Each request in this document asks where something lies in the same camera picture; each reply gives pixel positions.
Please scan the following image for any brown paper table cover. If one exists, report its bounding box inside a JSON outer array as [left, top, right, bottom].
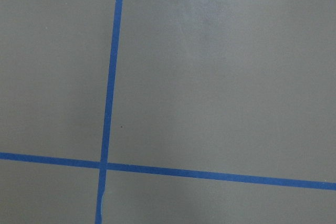
[[1, 0, 335, 223]]

